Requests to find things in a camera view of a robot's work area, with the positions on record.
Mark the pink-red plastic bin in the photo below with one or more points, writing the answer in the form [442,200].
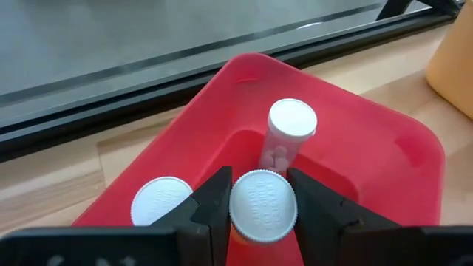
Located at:
[369,155]

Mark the black table edge rail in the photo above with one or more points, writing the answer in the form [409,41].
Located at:
[148,92]

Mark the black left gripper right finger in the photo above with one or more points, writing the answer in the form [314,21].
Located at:
[318,210]

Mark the orange bottle ribbed white cap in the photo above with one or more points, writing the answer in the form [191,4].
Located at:
[262,207]

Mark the bottle with ribbed white cap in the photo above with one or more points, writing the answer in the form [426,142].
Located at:
[159,199]

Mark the yellow plastic bin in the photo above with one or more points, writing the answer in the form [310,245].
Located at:
[452,66]

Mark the white bottle with pink pills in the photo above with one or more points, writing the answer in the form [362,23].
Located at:
[292,118]

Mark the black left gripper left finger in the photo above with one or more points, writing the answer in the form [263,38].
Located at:
[207,207]

